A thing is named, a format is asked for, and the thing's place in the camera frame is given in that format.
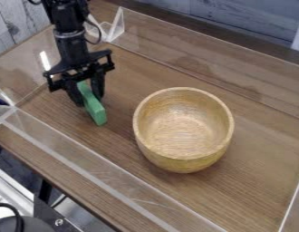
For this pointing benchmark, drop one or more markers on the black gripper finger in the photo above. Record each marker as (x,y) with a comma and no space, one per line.
(97,85)
(73,92)

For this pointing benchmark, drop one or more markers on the black table leg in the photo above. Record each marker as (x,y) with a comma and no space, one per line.
(45,191)

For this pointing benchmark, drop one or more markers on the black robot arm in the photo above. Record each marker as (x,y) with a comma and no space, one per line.
(68,15)

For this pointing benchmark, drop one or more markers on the black metal bracket with screw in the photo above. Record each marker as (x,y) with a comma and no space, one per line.
(44,212)

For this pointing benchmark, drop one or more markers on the clear acrylic tray enclosure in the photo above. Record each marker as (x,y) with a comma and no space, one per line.
(247,193)

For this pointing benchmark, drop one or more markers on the dark round object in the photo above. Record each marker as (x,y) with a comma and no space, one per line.
(27,224)

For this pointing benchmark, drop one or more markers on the light wooden bowl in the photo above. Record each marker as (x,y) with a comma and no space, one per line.
(184,127)

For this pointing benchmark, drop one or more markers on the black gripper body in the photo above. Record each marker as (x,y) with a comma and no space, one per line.
(77,64)

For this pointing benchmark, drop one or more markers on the green rectangular block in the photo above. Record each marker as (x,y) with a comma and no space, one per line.
(92,104)

